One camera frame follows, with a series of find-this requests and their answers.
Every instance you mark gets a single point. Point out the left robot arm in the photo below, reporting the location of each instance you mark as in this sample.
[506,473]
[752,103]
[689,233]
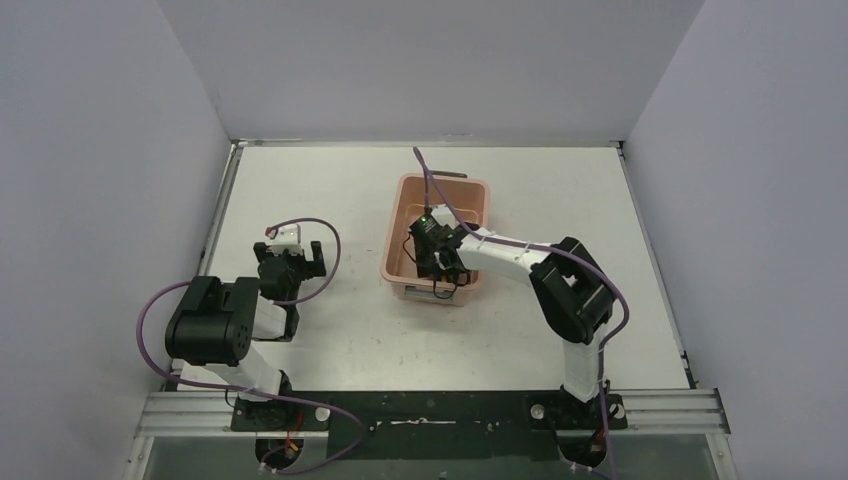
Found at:
[215,323]

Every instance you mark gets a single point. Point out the aluminium front frame rail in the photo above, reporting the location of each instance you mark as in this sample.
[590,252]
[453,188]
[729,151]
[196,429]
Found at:
[193,414]

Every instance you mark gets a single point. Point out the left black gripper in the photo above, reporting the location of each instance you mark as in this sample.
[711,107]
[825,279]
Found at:
[289,256]

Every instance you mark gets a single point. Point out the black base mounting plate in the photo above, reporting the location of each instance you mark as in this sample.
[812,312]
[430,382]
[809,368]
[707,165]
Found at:
[539,425]

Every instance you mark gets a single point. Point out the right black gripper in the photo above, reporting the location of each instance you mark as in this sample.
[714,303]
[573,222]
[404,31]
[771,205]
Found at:
[436,264]

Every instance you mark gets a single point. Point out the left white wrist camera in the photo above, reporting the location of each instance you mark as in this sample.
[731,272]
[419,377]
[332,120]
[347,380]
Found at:
[286,238]

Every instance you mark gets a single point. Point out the pink plastic bin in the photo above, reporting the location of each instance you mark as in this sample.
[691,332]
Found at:
[471,198]

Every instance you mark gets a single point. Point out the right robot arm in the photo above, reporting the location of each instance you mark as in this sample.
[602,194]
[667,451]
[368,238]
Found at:
[572,292]

